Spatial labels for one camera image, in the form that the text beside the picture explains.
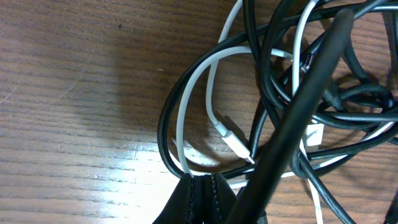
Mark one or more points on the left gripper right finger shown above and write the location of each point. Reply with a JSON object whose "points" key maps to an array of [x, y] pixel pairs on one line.
{"points": [[287, 135]]}

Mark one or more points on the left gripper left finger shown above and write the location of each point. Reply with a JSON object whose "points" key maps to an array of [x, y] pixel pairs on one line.
{"points": [[198, 200]]}

